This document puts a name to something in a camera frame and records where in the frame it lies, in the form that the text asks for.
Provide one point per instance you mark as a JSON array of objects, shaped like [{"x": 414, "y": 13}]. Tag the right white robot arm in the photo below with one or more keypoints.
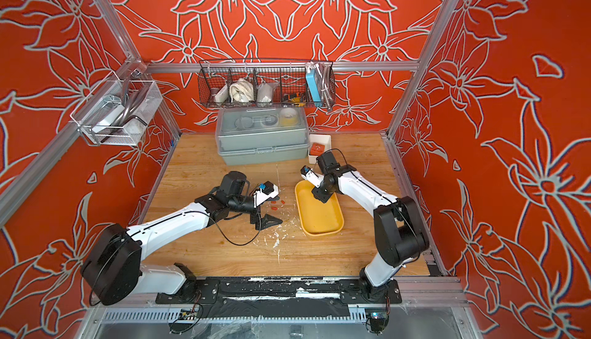
[{"x": 399, "y": 232}]

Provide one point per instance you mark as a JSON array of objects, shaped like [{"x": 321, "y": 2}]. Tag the grey plastic toolbox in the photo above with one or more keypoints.
[{"x": 252, "y": 136}]

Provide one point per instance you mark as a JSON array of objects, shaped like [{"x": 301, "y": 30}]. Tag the clear acrylic wall box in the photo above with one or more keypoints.
[{"x": 118, "y": 111}]

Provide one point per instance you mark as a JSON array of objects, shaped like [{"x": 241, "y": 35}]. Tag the yellow tape roll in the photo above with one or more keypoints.
[{"x": 289, "y": 117}]

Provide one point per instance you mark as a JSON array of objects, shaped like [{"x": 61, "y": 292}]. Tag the white square plastic bin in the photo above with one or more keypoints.
[{"x": 319, "y": 138}]

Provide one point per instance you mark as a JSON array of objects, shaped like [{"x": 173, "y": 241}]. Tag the white cloth in basket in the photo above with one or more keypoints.
[{"x": 242, "y": 91}]

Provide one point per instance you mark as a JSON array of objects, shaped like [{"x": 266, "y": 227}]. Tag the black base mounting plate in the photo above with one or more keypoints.
[{"x": 346, "y": 290}]

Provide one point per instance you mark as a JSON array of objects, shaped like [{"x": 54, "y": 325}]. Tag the blue box in basket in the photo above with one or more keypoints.
[{"x": 313, "y": 87}]

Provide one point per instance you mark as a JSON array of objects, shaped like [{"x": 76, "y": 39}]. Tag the black wire wall basket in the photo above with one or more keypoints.
[{"x": 277, "y": 82}]

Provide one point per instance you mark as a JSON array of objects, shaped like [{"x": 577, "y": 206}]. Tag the orange plug adapter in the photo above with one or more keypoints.
[{"x": 317, "y": 149}]

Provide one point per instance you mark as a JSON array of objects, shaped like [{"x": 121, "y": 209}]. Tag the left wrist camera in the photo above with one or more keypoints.
[{"x": 265, "y": 192}]

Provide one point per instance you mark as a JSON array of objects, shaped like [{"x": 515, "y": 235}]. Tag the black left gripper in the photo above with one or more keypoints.
[{"x": 265, "y": 223}]

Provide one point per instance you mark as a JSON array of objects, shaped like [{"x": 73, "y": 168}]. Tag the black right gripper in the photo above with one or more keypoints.
[{"x": 320, "y": 197}]

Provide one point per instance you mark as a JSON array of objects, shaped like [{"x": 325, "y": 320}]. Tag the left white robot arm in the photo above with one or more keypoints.
[{"x": 115, "y": 267}]

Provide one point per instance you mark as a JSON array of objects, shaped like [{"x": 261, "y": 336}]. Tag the yellow plastic storage box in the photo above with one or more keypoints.
[{"x": 317, "y": 219}]

